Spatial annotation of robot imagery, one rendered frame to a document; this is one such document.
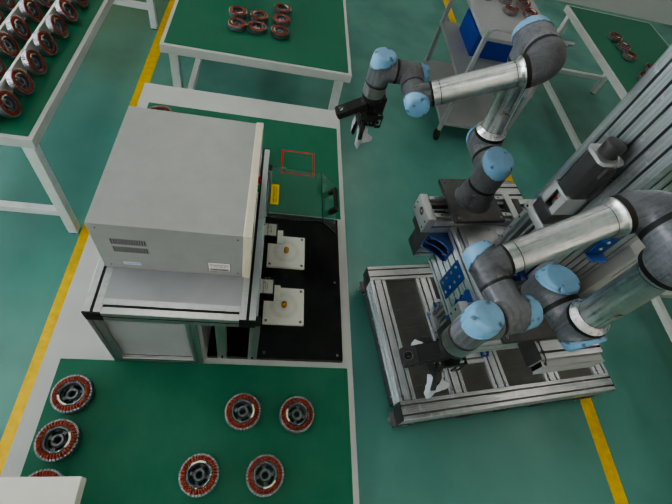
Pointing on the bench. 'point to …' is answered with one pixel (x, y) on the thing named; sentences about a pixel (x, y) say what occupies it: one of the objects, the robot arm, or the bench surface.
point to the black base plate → (325, 299)
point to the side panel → (150, 341)
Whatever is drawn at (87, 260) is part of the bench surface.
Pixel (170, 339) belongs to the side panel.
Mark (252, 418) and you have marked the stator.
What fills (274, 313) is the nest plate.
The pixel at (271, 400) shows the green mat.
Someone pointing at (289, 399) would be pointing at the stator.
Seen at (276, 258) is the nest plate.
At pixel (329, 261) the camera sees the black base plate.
